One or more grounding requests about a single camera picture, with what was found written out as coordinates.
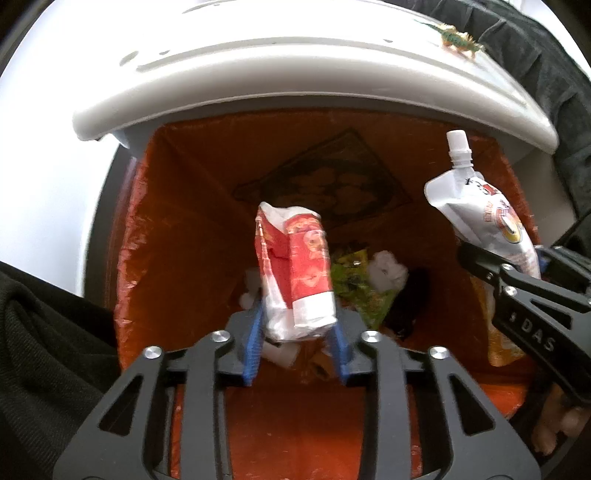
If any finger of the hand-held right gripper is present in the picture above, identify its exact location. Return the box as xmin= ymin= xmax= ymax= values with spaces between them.
xmin=457 ymin=242 xmax=591 ymax=409
xmin=536 ymin=222 xmax=591 ymax=308

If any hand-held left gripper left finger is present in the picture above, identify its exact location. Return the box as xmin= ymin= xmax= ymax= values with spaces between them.
xmin=53 ymin=295 xmax=267 ymax=480

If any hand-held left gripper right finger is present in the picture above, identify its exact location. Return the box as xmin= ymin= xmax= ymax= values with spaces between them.
xmin=325 ymin=308 xmax=541 ymax=480

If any green snack wrapper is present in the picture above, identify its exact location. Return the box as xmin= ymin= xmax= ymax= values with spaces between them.
xmin=330 ymin=249 xmax=398 ymax=330

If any red and white wrapper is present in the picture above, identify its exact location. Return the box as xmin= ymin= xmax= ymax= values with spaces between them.
xmin=254 ymin=202 xmax=338 ymax=342

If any white spout pouch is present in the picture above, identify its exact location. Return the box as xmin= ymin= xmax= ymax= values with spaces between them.
xmin=424 ymin=130 xmax=542 ymax=280

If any orange bin liner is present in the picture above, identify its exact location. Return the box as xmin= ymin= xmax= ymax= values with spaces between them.
xmin=113 ymin=121 xmax=543 ymax=480

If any white trash bin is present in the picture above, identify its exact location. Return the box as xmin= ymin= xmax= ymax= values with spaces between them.
xmin=0 ymin=0 xmax=561 ymax=301

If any person's right hand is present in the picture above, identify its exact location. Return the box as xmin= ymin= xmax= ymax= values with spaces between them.
xmin=531 ymin=382 xmax=591 ymax=459

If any crumpled white tissue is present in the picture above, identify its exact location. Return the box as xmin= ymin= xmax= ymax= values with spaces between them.
xmin=367 ymin=250 xmax=410 ymax=295

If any clear bag with dark print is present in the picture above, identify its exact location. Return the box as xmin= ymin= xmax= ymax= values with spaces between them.
xmin=233 ymin=129 xmax=413 ymax=223

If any dark cloth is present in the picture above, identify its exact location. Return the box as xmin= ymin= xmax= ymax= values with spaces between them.
xmin=406 ymin=0 xmax=591 ymax=222

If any person's black clothing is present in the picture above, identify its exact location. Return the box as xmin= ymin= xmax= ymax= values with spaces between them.
xmin=0 ymin=261 xmax=123 ymax=480

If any green toy lizard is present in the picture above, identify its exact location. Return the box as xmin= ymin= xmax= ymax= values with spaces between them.
xmin=416 ymin=19 xmax=485 ymax=60

